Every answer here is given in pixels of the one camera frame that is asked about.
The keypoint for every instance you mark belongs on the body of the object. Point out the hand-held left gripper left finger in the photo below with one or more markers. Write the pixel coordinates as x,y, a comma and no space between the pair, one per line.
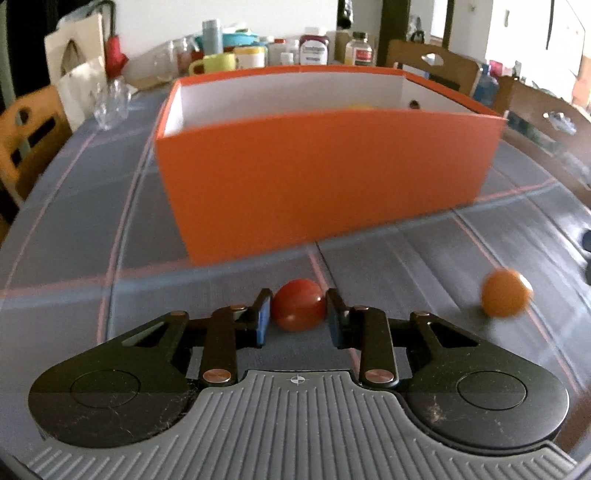
263,323

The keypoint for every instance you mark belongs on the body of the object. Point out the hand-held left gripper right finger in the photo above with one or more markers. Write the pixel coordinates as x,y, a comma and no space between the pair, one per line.
336,323

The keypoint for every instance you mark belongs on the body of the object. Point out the small red tomato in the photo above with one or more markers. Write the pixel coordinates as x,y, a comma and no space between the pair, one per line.
298,304

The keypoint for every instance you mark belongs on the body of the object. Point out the orange cardboard box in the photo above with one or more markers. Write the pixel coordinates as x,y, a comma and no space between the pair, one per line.
323,175

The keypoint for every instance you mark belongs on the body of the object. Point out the orange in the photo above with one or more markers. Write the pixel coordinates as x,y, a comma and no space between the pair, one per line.
505,295

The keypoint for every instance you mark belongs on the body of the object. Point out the grey plaid tablecloth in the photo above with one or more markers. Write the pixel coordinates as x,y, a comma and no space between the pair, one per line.
92,221

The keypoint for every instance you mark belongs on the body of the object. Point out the clear glass vase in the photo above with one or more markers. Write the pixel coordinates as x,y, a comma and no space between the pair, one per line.
111,110

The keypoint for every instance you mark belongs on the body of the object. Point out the yellow mug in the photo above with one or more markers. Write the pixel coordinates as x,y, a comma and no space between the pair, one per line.
217,63

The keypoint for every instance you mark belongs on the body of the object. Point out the white canister with yellow lid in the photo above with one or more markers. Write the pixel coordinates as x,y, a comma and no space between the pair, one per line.
249,59

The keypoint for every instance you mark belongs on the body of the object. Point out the white pill bottle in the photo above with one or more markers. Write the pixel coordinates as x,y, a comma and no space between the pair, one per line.
276,50

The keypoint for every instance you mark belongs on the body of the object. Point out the purple vitamin bottle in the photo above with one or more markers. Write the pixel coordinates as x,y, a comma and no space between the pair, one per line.
314,50

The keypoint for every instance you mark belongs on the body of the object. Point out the clear glass mug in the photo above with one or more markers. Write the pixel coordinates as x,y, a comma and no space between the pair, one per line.
165,64

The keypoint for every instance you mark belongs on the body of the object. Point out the clear glass jar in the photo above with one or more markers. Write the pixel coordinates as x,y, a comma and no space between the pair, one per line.
183,57

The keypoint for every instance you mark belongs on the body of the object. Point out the blue water jug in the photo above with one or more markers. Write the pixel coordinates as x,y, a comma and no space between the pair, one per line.
485,87

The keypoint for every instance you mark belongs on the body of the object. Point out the wooden chair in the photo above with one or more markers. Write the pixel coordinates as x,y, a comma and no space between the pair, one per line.
461,69
46,115
526,99

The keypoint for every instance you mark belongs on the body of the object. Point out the teal plastic bowl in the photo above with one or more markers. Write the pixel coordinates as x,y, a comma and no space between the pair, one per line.
240,39

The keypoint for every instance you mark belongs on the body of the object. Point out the light blue tumbler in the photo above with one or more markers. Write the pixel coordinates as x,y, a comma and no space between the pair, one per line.
211,37

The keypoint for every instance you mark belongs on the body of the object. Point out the white paper bag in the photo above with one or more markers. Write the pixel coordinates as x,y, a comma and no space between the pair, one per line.
87,41

